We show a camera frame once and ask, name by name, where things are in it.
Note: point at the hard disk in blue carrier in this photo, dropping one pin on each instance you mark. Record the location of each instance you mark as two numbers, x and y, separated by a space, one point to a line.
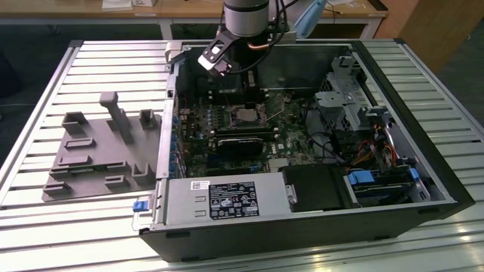
358 177

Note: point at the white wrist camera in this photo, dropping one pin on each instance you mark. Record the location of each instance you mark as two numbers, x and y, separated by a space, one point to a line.
213 56

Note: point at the silver power supply unit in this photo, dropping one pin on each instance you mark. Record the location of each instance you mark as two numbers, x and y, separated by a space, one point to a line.
181 204

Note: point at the green motherboard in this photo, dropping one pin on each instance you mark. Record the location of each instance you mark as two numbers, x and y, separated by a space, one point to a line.
290 141

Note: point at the grey parts rack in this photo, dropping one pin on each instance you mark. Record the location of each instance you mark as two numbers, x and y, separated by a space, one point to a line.
97 153

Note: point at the black open PC case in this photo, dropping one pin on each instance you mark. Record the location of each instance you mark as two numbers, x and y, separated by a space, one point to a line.
264 241

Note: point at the blue case latch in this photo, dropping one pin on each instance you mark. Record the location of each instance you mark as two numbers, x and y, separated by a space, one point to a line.
140 206

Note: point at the small white box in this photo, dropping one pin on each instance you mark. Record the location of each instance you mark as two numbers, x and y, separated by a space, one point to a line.
145 2

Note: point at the black graphics card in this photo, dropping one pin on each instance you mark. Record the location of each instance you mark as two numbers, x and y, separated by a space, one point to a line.
240 146

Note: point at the wooden cabinet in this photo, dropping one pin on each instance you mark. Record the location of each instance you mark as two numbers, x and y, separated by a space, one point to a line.
434 28

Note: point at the metal locking lever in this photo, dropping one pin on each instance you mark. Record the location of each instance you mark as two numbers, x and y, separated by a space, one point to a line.
274 110

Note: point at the black disk bay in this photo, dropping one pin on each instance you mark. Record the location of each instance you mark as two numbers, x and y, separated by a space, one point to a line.
317 187

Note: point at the grey metal drive cage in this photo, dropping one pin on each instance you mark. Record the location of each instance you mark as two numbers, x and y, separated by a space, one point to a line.
336 99

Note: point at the silver chipset heatsink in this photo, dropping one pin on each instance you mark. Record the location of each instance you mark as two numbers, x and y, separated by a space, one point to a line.
278 164

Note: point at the wooden desk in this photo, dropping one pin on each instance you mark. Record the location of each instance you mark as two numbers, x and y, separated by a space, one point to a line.
181 8

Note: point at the CPU socket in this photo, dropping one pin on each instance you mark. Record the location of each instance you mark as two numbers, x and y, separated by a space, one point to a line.
230 122

